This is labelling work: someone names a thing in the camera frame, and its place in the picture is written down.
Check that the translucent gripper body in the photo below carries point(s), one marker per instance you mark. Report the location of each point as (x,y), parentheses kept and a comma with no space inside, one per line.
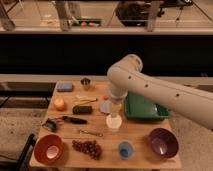
(115,109)

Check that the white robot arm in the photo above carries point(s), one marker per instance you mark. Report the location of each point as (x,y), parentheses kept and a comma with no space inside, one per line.
(126,75)

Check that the small metal cup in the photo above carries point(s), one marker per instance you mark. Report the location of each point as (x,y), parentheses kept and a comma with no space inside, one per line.
(86,83)

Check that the blue plastic cup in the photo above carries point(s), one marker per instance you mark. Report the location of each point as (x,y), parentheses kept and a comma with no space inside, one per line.
(125,150)

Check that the grey-blue folded cloth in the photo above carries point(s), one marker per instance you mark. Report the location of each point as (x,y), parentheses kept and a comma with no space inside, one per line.
(105,107)

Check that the green plastic tray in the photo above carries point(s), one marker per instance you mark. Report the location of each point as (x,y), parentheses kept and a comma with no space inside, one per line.
(137,107)

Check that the black rectangular block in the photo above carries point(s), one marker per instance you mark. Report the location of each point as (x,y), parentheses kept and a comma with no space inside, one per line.
(82,109)

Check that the bunch of dark grapes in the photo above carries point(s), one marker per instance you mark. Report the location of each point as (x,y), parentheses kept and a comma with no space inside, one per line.
(91,148)

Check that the orange fruit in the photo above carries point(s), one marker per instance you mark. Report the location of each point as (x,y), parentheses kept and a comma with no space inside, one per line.
(59,104)

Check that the blue sponge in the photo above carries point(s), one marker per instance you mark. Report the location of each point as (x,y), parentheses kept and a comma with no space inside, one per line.
(64,87)

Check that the purple bowl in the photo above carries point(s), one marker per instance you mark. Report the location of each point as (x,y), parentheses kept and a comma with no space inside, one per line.
(163,143)

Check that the orange-red bowl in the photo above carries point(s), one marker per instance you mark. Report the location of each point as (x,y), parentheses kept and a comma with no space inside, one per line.
(48,149)

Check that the black handled tool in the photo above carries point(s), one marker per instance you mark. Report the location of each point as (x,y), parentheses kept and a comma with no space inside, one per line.
(73,120)

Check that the black chair frame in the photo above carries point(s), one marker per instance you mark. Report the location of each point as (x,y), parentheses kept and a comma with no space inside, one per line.
(30,142)

